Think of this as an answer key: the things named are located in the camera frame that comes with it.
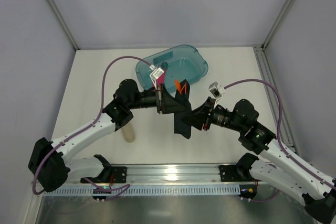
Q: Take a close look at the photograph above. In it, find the black paper napkin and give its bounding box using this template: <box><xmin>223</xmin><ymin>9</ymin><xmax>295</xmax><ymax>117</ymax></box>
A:
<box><xmin>174</xmin><ymin>79</ymin><xmax>192</xmax><ymax>139</ymax></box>

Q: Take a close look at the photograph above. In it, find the orange plastic spoon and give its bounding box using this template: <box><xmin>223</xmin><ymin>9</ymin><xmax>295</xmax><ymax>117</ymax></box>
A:
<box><xmin>174</xmin><ymin>80</ymin><xmax>181</xmax><ymax>92</ymax></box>

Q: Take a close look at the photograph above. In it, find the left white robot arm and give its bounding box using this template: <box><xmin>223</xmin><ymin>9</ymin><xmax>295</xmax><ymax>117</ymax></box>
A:
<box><xmin>28</xmin><ymin>79</ymin><xmax>191</xmax><ymax>192</ymax></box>

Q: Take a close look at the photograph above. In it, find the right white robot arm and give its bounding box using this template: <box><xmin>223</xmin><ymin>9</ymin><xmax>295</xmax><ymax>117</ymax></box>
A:
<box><xmin>182</xmin><ymin>98</ymin><xmax>335</xmax><ymax>223</ymax></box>

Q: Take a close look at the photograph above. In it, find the pink rolled napkin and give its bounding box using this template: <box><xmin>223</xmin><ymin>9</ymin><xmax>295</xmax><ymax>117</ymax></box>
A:
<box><xmin>155</xmin><ymin>69</ymin><xmax>165</xmax><ymax>86</ymax></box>

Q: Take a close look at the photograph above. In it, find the green utensil in pink roll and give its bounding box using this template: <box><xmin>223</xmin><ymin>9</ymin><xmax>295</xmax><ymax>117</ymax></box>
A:
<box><xmin>161</xmin><ymin>62</ymin><xmax>168</xmax><ymax>70</ymax></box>

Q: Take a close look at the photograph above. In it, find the teal plastic bin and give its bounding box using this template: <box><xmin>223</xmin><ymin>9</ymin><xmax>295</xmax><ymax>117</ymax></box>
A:
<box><xmin>144</xmin><ymin>45</ymin><xmax>208</xmax><ymax>93</ymax></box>

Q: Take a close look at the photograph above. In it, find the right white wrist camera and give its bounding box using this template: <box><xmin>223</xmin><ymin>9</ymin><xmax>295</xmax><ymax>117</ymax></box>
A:
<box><xmin>208</xmin><ymin>82</ymin><xmax>225</xmax><ymax>99</ymax></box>

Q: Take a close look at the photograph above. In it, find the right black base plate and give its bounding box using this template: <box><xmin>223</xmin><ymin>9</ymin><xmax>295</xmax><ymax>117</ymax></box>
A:
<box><xmin>218</xmin><ymin>164</ymin><xmax>255</xmax><ymax>182</ymax></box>

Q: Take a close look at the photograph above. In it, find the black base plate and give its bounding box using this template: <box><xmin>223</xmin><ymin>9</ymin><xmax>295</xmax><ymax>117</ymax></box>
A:
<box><xmin>218</xmin><ymin>164</ymin><xmax>255</xmax><ymax>182</ymax></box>
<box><xmin>88</xmin><ymin>166</ymin><xmax>127</xmax><ymax>184</ymax></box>

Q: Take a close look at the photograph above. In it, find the aluminium front rail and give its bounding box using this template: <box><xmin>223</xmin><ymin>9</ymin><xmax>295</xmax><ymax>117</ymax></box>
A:
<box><xmin>31</xmin><ymin>161</ymin><xmax>320</xmax><ymax>187</ymax></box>

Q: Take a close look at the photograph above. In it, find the slotted cable duct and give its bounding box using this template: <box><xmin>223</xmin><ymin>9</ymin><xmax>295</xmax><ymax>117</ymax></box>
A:
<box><xmin>43</xmin><ymin>184</ymin><xmax>240</xmax><ymax>197</ymax></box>

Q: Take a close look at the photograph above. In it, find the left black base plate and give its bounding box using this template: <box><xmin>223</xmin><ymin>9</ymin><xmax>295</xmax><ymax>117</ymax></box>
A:
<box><xmin>88</xmin><ymin>166</ymin><xmax>127</xmax><ymax>184</ymax></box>

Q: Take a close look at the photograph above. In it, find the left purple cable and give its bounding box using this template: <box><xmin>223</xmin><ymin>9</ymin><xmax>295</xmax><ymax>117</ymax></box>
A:
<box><xmin>31</xmin><ymin>56</ymin><xmax>154</xmax><ymax>201</ymax></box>

